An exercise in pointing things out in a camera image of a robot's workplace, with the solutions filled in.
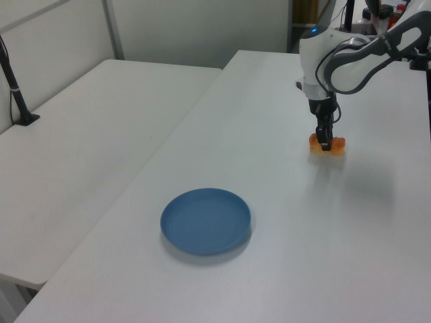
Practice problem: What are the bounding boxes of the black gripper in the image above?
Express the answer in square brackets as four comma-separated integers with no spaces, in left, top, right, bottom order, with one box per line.
[308,95,338,151]

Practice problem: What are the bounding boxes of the orange bread loaf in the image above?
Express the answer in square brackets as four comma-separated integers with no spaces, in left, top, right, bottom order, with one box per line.
[308,133,348,157]

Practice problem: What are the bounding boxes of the black upright pole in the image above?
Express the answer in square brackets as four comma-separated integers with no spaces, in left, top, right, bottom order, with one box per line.
[345,0,356,33]

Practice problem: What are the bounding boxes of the light wooden board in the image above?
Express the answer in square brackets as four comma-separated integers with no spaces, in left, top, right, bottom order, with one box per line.
[292,0,319,25]

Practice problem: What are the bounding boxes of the red bottles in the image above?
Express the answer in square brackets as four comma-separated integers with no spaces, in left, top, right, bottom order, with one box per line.
[386,4,409,28]

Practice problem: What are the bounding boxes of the blue round plate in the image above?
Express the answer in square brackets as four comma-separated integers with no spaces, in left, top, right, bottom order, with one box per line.
[160,187,253,258]

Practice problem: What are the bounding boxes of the white side table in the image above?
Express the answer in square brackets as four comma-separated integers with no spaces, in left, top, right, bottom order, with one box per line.
[0,59,223,291]

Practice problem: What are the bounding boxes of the white partition panel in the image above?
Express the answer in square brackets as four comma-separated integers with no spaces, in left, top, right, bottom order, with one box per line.
[0,0,125,135]

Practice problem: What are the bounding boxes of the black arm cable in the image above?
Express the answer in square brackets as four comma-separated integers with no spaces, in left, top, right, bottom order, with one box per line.
[314,37,370,124]

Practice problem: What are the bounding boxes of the black clamp mount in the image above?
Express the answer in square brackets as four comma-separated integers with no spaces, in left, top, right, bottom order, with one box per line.
[407,46,431,71]

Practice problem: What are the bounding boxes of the black camera stand pole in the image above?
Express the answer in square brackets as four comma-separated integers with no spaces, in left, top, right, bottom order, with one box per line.
[0,33,41,127]

